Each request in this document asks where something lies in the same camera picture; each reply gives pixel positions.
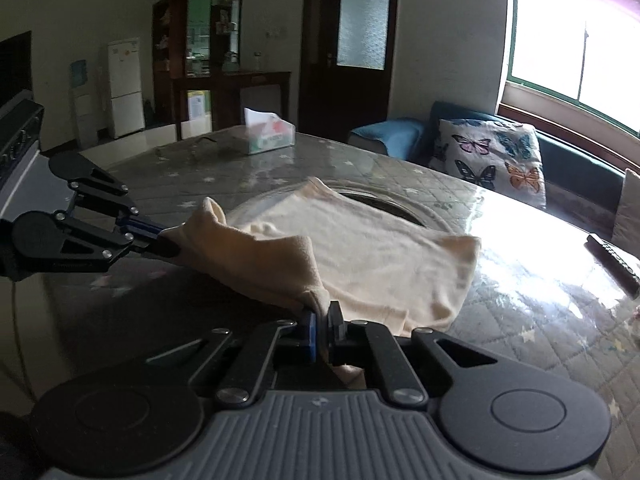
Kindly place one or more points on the dark teal sofa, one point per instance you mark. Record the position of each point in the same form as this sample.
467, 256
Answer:
570, 165

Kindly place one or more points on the plain beige pillow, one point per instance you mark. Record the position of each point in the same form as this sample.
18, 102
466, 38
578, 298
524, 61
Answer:
627, 210

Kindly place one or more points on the black television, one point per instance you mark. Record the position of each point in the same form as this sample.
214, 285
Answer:
15, 70

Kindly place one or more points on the dark wooden console table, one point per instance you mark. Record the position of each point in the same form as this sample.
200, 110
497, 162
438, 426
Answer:
225, 85

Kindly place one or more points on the beige shirt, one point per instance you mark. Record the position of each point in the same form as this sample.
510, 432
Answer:
375, 260

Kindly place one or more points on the small clear bottle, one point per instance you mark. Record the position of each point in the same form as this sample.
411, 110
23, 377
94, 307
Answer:
258, 61

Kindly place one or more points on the butterfly print pillow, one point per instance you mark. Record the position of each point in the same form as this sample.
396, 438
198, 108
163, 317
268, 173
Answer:
485, 160

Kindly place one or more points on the blue sofa cushion cover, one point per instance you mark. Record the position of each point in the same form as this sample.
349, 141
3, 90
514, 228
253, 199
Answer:
385, 135

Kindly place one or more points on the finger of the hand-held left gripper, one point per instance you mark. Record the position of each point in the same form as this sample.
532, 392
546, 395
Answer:
150, 246
142, 225

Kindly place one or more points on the dark wooden shelf cabinet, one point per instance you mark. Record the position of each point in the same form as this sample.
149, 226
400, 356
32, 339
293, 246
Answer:
172, 50

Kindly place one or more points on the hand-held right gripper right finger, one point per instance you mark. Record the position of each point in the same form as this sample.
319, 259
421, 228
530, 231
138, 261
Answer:
336, 332

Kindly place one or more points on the black remote control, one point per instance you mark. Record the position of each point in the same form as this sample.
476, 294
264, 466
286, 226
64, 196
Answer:
615, 260

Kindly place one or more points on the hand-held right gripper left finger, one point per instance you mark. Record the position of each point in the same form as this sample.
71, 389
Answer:
309, 335

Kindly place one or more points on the white water dispenser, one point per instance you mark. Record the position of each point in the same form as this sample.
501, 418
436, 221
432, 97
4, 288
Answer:
82, 110

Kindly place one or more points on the window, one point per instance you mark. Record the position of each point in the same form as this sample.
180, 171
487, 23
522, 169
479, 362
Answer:
575, 35

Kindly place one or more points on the white refrigerator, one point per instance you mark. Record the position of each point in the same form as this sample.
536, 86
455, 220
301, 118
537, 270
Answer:
125, 90

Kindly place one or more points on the tissue box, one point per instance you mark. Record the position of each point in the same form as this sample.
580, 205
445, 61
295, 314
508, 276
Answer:
267, 135

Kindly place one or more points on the dark wooden glass door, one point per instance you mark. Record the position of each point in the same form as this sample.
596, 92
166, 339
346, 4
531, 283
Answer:
320, 90

